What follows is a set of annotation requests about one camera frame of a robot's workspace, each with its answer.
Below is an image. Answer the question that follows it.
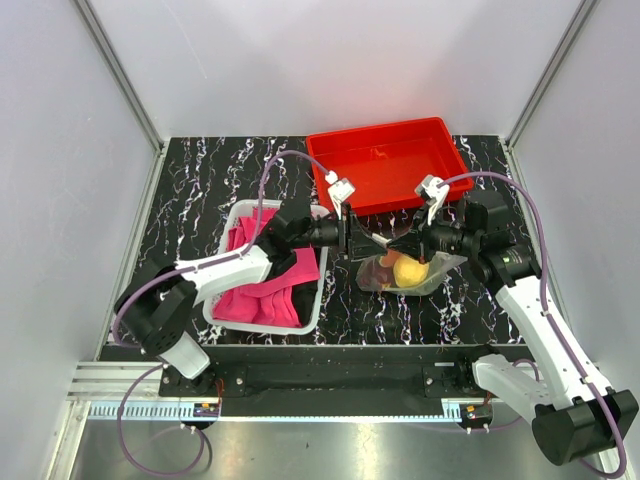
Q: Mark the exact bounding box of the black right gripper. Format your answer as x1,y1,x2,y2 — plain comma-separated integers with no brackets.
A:
388,202,481,265

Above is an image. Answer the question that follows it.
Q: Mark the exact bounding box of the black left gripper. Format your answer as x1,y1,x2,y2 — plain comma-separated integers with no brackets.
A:
291,204,387,262

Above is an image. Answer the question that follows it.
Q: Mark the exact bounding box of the clear zip top bag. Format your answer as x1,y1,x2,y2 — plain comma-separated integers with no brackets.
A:
377,253,466,296

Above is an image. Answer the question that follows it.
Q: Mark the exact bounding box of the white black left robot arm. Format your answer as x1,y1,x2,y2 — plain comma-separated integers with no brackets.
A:
114,200,388,396

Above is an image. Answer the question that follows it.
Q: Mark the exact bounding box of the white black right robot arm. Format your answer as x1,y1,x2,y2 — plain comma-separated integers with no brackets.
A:
388,190,639,466

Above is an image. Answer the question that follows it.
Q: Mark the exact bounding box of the yellow fake fruit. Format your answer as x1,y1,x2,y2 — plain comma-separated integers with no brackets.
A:
393,256,429,289

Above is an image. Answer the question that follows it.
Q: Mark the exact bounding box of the red fake food piece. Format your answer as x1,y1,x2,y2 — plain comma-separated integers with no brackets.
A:
356,251,400,292

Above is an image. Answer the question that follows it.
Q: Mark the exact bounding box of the black cloth in basket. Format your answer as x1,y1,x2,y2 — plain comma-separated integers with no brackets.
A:
291,281,318,328

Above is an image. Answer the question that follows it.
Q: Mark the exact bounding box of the red plastic tray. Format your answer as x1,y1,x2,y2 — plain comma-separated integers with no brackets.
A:
306,117,468,216

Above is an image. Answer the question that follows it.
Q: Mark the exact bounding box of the white perforated plastic basket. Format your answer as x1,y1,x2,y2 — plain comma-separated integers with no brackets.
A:
203,200,328,336

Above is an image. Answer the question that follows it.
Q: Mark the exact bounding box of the pink cloth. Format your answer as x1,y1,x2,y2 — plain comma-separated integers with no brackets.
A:
212,208,321,329

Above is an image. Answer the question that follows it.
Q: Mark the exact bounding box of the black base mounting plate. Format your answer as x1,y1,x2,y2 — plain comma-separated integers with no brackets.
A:
159,345,531,421

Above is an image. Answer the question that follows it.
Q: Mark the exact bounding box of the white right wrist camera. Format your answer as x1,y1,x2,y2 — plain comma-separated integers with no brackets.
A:
415,175,449,225

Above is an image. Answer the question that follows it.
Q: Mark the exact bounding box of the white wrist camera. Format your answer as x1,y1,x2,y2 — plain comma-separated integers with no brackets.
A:
415,175,449,225
325,170,355,219

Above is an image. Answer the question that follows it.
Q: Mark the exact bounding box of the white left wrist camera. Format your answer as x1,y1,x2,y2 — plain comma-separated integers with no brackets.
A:
325,170,355,219

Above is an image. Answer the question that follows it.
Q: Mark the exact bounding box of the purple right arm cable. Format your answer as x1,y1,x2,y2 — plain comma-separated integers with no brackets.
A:
414,170,629,475

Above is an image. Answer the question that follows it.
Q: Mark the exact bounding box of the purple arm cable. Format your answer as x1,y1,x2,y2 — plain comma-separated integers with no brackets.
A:
414,170,629,475
110,149,339,474

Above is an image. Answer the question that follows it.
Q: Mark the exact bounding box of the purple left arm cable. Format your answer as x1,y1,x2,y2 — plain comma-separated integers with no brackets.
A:
110,149,339,474

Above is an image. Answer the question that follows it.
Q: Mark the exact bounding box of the aluminium frame rail right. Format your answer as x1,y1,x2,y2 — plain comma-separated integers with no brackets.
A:
505,0,600,149

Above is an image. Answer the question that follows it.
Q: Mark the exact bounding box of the aluminium frame rail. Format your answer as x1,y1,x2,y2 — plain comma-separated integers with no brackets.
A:
505,0,600,149
71,0,164,152

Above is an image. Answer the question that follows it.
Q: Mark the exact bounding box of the aluminium frame rail left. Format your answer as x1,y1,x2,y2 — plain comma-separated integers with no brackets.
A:
71,0,164,152

